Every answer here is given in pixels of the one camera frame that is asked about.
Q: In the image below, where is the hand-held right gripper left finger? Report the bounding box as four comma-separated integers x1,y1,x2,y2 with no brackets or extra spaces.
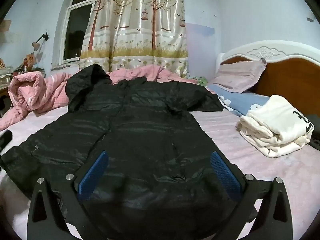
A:
27,151,110,240

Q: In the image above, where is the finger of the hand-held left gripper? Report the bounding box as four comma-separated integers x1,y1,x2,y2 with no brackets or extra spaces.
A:
0,129,13,153

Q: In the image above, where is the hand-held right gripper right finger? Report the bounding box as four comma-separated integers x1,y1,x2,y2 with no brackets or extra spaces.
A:
210,151,294,240

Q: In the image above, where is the black down jacket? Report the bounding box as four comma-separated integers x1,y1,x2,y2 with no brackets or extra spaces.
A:
0,64,258,240

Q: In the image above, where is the wooden desk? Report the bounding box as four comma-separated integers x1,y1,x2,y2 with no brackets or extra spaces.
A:
0,79,15,100

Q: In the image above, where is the pink checked quilt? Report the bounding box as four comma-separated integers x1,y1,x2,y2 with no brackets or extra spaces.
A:
0,64,200,131

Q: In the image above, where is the folded white garment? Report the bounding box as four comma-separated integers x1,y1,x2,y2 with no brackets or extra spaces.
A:
236,94,316,158

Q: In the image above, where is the blue floral pillow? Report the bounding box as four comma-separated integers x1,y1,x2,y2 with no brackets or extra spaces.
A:
206,84,272,117

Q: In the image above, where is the green patterned cloth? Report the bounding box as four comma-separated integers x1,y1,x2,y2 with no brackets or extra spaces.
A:
189,76,208,87

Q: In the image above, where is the beige pillow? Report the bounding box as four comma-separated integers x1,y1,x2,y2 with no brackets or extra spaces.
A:
209,59,267,94

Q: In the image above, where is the dark cloth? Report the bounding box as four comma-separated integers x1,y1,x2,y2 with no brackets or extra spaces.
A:
305,114,320,152

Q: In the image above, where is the white and wooden headboard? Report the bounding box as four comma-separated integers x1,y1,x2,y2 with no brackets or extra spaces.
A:
215,39,320,109

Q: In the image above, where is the white framed window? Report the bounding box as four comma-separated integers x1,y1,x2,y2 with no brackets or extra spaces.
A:
59,0,106,64

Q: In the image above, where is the tree print curtain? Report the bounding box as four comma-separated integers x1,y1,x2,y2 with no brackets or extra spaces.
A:
79,0,189,78

